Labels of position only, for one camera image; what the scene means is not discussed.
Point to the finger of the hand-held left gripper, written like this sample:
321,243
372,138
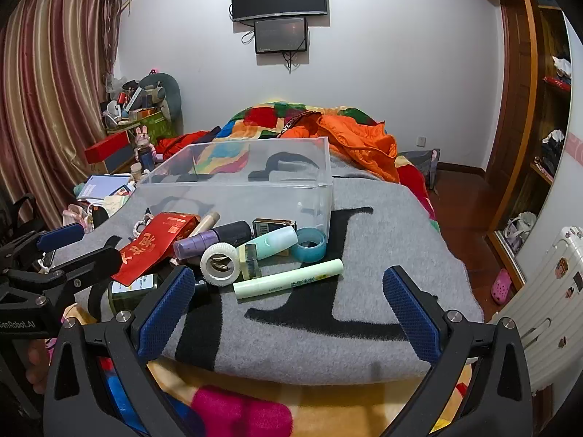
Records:
59,236
91,261

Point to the clear plastic box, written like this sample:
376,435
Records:
273,191

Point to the pink clog shoe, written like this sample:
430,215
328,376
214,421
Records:
501,286

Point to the teal tape roll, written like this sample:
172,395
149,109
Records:
305,256

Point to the red clothing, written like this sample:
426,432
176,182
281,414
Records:
182,143

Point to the grey bag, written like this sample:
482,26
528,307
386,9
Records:
421,166

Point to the white tape roll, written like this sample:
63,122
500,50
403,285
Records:
227,278

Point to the dark folded clothes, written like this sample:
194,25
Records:
552,150

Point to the person's left hand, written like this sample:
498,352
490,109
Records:
38,364

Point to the red packet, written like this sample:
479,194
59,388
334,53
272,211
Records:
150,246

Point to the blue notebook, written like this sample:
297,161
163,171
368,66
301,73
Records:
100,187

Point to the colourful patchwork blanket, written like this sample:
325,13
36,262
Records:
273,118

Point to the wooden wardrobe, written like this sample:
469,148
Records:
530,100

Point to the cigarette box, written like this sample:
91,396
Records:
268,226

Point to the white suitcase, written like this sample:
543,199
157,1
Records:
546,282

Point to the mint bottle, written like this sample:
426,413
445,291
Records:
273,241

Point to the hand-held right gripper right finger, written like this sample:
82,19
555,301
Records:
410,314

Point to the wall outlet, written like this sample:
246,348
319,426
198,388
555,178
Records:
422,141

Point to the blue bottle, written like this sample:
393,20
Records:
147,158

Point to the purple bottle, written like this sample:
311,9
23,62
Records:
200,243

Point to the wooden door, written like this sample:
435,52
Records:
505,91

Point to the red box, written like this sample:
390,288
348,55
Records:
107,148

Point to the dark purple clothing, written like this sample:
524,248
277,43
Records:
214,136

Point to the small black monitor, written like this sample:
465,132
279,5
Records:
280,35

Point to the green box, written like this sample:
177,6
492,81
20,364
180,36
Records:
157,129

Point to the beige cosmetic stick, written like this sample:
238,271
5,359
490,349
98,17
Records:
208,223

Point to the red folded cloth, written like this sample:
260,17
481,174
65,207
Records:
558,83

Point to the dark grey box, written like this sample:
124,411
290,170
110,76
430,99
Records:
120,161

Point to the striped curtain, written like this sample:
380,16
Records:
54,77

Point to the white crumpled cloth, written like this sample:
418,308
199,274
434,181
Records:
562,64

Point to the grey blanket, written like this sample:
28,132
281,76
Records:
319,318

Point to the orange jacket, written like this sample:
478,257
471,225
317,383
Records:
360,141

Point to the light green tube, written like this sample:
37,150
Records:
287,280

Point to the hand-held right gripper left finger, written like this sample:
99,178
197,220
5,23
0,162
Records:
166,309

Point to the green glass bottle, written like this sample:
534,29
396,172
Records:
132,293

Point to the pink bunny toy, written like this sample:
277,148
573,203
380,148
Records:
143,139

